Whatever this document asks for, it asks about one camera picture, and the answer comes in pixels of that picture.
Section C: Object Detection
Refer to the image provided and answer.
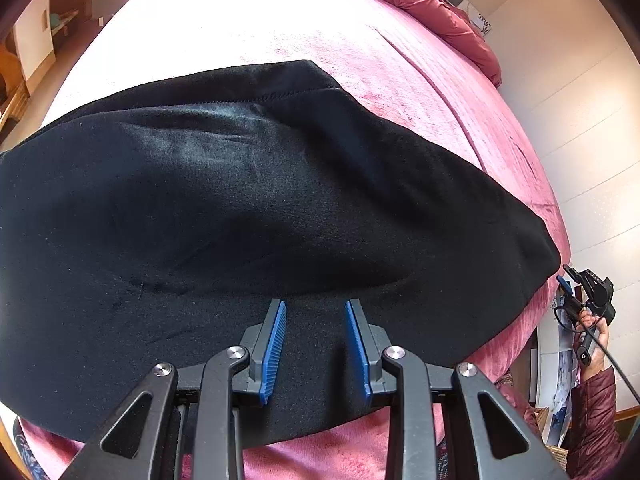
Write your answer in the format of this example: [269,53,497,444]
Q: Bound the black cable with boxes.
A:
[594,329,634,391]

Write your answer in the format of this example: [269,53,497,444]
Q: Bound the stack of posters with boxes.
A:
[536,320,577,442]

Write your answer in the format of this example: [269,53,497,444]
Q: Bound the floral bed sheet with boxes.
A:
[9,416,57,480]

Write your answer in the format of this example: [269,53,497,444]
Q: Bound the person's right forearm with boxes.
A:
[565,364,633,480]

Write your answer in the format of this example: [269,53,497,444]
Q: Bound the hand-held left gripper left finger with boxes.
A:
[59,298,288,480]

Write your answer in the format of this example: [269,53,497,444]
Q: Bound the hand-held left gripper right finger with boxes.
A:
[345,298,569,480]

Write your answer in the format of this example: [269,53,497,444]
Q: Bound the wooden shelf unit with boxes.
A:
[0,34,32,137]

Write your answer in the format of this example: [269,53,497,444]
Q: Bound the white spotted box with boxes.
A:
[469,6,495,37]

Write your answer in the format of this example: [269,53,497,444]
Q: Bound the white cabinet door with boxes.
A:
[12,0,55,82]

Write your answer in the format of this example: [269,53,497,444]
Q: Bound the pink bed blanket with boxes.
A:
[20,0,573,480]

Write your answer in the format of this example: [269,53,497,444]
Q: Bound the red duvet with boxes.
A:
[345,0,503,87]

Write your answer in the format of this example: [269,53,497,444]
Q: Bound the wicker basket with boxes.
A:
[542,441,572,475]

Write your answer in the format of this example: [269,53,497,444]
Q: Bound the black pants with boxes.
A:
[0,59,562,445]

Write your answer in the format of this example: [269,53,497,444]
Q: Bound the person's right hand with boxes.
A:
[574,309,611,357]

